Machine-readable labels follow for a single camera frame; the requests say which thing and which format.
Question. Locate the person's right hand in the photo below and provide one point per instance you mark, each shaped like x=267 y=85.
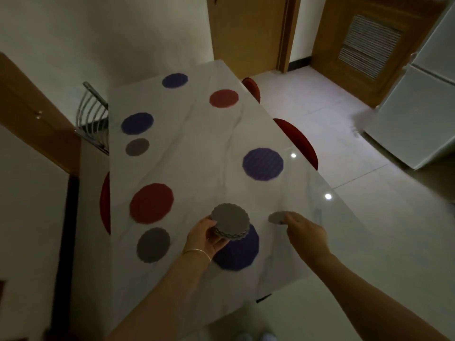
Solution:
x=307 y=236

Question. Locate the person's left hand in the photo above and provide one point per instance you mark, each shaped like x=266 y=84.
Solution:
x=201 y=237

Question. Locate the person's right fingers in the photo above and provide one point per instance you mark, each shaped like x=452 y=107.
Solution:
x=291 y=220

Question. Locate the person's left thumb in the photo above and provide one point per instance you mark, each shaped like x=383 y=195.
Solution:
x=206 y=223

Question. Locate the single grey round coaster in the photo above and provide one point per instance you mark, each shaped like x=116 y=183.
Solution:
x=137 y=146
x=153 y=245
x=276 y=217

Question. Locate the stack of grey scalloped coasters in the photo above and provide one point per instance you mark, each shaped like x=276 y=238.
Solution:
x=231 y=219

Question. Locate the person's left forearm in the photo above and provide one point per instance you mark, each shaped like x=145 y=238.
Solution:
x=167 y=298

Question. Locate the person's right forearm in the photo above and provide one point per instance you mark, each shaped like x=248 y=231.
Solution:
x=362 y=298

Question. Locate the large purple round mat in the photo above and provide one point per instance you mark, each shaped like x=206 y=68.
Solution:
x=241 y=253
x=175 y=80
x=263 y=164
x=137 y=123

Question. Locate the large red round mat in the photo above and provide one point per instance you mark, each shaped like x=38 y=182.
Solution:
x=151 y=203
x=224 y=98

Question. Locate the red chair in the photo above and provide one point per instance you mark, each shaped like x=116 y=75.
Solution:
x=298 y=140
x=252 y=89
x=105 y=204

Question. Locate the metal slatted chair back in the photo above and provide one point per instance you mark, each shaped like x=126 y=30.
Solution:
x=93 y=118

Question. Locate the wooden door with vent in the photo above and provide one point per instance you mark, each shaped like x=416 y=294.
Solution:
x=330 y=60

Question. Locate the white refrigerator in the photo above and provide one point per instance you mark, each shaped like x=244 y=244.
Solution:
x=416 y=110

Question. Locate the white louvred vent grille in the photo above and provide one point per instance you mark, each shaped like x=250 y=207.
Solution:
x=371 y=46

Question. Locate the plain wooden door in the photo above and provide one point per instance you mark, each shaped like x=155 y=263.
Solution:
x=247 y=31

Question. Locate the metal cabinet knob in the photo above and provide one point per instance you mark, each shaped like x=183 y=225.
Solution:
x=38 y=114

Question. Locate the wooden door frame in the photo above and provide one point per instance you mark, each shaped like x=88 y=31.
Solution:
x=288 y=31

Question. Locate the wooden wall cabinet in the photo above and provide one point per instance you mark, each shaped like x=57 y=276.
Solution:
x=32 y=113

